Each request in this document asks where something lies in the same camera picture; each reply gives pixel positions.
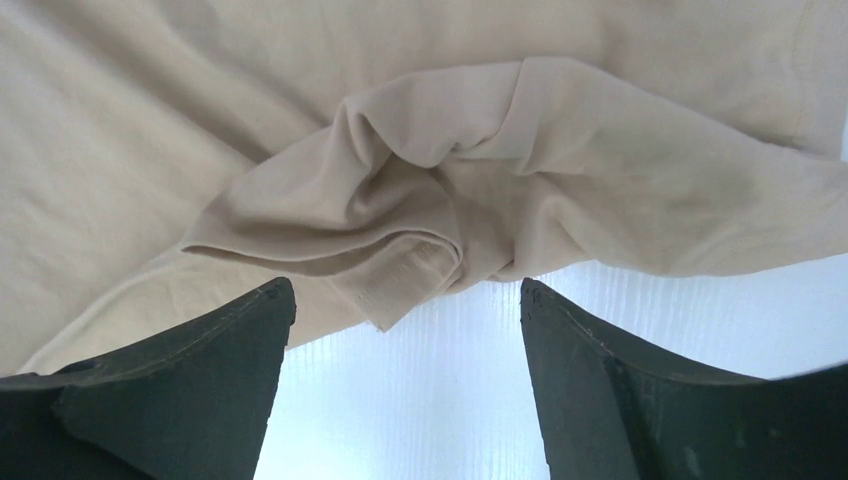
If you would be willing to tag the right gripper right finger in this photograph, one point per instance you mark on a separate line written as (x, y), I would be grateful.
(612, 405)

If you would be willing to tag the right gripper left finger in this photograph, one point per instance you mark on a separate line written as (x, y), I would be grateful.
(192, 402)

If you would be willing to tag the beige t shirt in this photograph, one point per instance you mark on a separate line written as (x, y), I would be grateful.
(159, 158)

